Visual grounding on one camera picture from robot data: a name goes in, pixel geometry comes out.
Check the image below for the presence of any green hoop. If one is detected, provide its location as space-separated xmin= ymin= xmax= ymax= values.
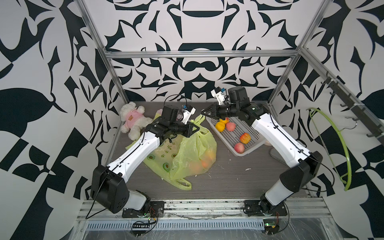
xmin=307 ymin=108 xmax=352 ymax=192

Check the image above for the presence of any yellow fruit upper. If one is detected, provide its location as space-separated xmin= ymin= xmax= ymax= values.
xmin=220 ymin=118 xmax=230 ymax=125

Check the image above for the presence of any pink apple print plastic bag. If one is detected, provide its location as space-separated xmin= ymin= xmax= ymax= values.
xmin=155 ymin=109 xmax=163 ymax=119

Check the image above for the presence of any white plush bear pink shirt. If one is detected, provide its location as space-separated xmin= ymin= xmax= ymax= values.
xmin=119 ymin=102 xmax=153 ymax=141

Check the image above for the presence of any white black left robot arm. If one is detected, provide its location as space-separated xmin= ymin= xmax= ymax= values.
xmin=90 ymin=105 xmax=200 ymax=214

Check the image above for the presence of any grey oblong pad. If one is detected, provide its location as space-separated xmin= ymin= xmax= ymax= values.
xmin=269 ymin=148 xmax=287 ymax=165

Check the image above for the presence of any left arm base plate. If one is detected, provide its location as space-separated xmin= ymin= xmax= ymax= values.
xmin=122 ymin=201 xmax=165 ymax=219

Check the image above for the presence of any red peach basket front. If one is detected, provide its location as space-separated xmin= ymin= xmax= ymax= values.
xmin=234 ymin=143 xmax=245 ymax=154

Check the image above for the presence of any green circuit board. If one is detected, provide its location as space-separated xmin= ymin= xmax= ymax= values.
xmin=263 ymin=219 xmax=280 ymax=236

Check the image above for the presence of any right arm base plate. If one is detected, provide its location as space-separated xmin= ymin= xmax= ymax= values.
xmin=243 ymin=200 xmax=288 ymax=217

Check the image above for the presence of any green avocado print plastic bag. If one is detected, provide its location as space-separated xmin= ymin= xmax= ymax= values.
xmin=170 ymin=115 xmax=217 ymax=180

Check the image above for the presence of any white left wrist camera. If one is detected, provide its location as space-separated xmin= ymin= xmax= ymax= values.
xmin=181 ymin=105 xmax=196 ymax=125

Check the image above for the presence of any white perforated plastic basket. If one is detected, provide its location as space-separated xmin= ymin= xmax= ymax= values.
xmin=206 ymin=117 xmax=267 ymax=157

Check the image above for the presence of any red yellow peach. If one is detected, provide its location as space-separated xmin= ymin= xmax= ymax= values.
xmin=239 ymin=133 xmax=252 ymax=145

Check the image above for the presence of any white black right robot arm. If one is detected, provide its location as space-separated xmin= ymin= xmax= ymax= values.
xmin=201 ymin=87 xmax=323 ymax=215

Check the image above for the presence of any black wall hook rail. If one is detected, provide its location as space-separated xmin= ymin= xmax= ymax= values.
xmin=322 ymin=71 xmax=384 ymax=145

